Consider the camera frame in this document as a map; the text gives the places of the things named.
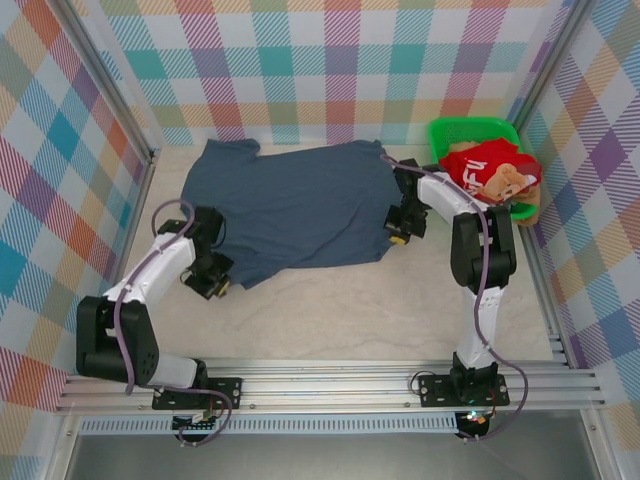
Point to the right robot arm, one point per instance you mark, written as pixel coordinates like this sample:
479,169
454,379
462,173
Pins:
480,320

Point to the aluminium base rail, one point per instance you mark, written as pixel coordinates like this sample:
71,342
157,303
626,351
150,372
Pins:
325,387

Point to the green plastic basket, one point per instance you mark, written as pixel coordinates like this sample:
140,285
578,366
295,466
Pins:
445,132

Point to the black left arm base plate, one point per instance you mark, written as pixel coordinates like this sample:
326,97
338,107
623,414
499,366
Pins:
227,392

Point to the small controller board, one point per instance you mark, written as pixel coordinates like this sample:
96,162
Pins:
195,424
475,424

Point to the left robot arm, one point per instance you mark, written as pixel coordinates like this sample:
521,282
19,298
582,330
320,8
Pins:
150,270

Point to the red printed t-shirt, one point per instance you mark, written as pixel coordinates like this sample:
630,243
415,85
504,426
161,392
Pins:
475,165

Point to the aluminium corner post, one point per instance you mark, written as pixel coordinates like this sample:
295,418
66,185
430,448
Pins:
110,95
550,65

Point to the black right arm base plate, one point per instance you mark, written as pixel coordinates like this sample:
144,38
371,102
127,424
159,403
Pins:
435,392

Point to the blue t-shirt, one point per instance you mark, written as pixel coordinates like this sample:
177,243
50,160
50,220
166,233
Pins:
300,210

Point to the brown garment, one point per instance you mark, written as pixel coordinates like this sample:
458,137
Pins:
532,200

